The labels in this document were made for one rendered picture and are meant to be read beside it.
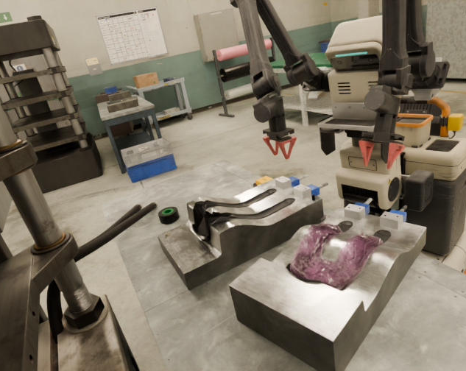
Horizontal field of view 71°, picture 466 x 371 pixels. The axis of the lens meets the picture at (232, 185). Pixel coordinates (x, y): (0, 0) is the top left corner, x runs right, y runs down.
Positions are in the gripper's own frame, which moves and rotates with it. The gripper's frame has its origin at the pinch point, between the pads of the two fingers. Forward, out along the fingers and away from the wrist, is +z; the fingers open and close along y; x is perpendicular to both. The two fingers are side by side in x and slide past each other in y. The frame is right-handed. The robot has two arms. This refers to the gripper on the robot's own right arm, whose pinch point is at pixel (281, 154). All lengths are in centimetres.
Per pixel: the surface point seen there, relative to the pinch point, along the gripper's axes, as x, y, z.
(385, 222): 6.2, 37.6, 14.7
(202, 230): -35.3, 1.8, 14.3
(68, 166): -77, -390, 72
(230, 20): 313, -583, -83
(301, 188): -1.2, 10.9, 9.6
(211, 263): -39.5, 17.0, 16.6
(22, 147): -72, 9, -26
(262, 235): -22.1, 17.1, 15.6
